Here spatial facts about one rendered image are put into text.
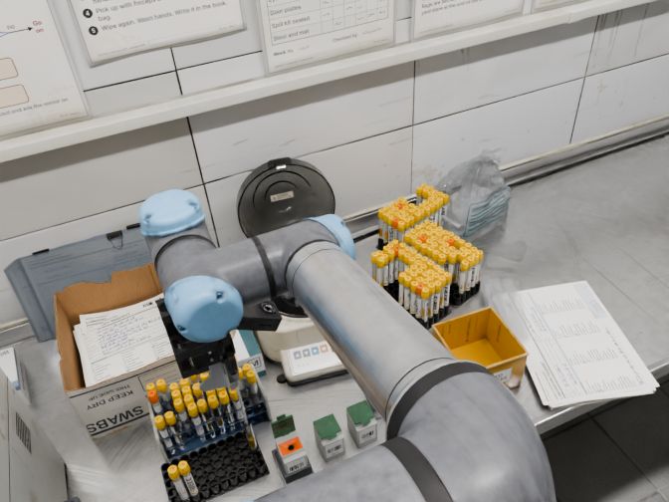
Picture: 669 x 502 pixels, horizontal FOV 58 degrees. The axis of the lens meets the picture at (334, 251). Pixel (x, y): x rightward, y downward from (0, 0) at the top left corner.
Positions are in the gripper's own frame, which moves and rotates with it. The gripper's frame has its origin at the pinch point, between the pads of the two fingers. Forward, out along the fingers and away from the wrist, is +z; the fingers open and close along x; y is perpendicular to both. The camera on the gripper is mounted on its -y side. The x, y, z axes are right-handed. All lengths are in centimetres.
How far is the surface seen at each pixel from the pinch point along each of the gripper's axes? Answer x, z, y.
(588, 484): 3, 110, -98
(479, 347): -2, 21, -50
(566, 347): 7, 21, -65
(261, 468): 4.3, 19.9, -0.1
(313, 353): -13.1, 17.2, -17.6
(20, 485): 3.4, 0.2, 32.2
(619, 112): -49, 11, -130
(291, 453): 7.3, 14.4, -5.2
